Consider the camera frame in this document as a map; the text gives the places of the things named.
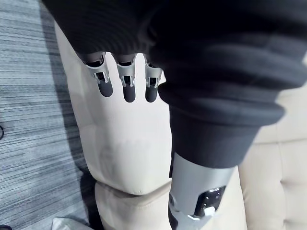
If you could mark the cream leather sofa armrest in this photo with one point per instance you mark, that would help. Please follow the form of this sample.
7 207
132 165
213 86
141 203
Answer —
124 143

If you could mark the cream leather sofa base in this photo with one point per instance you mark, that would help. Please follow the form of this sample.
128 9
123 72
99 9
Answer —
124 210

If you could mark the grey white fabric item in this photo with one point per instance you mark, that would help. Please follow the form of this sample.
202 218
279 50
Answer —
69 222

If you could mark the cream leather seat cushion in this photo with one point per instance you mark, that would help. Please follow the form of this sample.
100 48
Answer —
275 179

